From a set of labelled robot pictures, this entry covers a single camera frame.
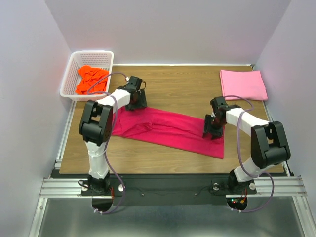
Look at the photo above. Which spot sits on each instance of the white plastic laundry basket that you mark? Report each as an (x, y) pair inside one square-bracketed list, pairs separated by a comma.
[(95, 58)]

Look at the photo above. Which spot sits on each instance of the folded light pink t-shirt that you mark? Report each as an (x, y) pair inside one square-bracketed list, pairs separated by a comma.
[(248, 85)]

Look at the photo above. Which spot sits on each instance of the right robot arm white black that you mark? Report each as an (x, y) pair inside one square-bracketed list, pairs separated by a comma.
[(268, 143)]

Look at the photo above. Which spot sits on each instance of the aluminium frame rail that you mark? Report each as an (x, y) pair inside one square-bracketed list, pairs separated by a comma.
[(71, 163)]

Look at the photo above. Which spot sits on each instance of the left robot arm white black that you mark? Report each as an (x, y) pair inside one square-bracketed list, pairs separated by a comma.
[(96, 126)]

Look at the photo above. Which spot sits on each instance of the magenta red t-shirt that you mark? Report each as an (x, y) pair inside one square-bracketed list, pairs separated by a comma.
[(168, 129)]

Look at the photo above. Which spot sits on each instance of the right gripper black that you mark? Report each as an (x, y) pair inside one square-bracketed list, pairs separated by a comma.
[(207, 127)]

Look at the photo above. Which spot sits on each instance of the orange t-shirt in basket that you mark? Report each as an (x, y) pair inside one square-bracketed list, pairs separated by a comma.
[(92, 79)]

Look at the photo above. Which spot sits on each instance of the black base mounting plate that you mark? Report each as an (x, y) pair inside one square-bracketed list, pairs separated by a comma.
[(161, 190)]

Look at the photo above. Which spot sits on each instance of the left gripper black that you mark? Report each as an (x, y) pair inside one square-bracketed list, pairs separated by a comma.
[(141, 103)]

